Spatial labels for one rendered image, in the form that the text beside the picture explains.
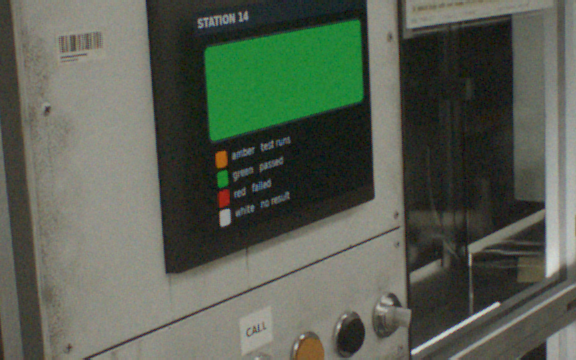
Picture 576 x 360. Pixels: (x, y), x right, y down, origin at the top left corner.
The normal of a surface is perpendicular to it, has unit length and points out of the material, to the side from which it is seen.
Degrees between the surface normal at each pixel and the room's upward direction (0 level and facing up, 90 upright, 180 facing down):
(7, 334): 90
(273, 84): 90
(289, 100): 90
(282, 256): 90
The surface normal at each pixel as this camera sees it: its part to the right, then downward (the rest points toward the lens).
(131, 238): 0.80, 0.09
